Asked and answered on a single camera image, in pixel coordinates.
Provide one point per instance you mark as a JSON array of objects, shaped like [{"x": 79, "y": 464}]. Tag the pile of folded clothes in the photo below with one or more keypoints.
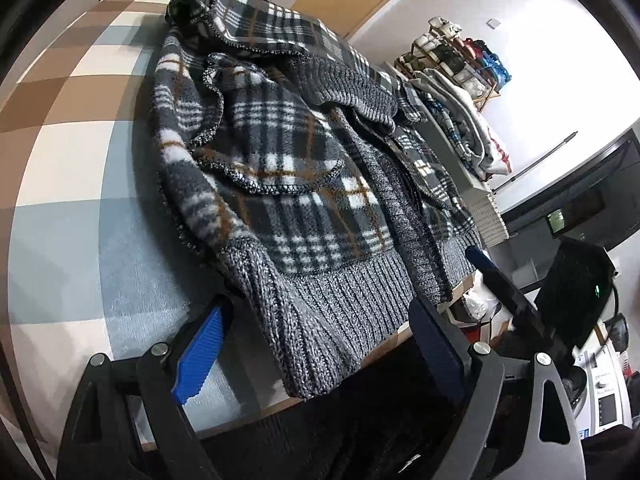
[{"x": 480, "y": 130}]

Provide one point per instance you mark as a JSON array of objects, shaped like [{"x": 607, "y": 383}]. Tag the white appliance panel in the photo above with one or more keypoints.
[{"x": 610, "y": 395}]

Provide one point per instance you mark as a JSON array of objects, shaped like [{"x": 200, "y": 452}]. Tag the dark cloth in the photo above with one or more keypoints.
[{"x": 325, "y": 435}]

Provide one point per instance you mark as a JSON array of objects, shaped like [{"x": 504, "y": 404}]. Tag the white light switch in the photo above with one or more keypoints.
[{"x": 493, "y": 22}]

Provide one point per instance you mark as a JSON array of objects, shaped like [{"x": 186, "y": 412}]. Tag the checkered bed sheet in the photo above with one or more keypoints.
[{"x": 100, "y": 210}]

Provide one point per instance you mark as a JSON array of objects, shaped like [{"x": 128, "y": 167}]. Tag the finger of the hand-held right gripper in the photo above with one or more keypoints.
[{"x": 500, "y": 290}]

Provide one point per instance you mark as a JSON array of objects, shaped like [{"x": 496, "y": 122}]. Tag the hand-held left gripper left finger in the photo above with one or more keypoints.
[{"x": 197, "y": 355}]

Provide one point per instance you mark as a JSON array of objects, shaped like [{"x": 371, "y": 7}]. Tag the wooden shoe rack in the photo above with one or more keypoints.
[{"x": 487, "y": 92}]

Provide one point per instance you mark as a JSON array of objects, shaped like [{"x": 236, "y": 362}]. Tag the black television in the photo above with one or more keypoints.
[{"x": 600, "y": 200}]

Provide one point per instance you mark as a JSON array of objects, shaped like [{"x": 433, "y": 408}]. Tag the grey upholstered block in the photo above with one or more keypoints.
[{"x": 481, "y": 186}]

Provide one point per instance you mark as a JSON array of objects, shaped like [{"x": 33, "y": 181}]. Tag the blue plaid folded cloth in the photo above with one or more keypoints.
[{"x": 452, "y": 130}]

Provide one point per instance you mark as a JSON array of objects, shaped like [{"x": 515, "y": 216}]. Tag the white wicker basket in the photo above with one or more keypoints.
[{"x": 492, "y": 220}]

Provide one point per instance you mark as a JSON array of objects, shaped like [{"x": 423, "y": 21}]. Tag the plaid fleece jacket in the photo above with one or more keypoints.
[{"x": 300, "y": 185}]

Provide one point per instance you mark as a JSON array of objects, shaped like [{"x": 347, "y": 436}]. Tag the metal pole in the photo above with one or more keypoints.
[{"x": 540, "y": 160}]

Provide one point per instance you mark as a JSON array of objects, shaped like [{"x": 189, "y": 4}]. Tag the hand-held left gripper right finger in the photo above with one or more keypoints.
[{"x": 440, "y": 350}]

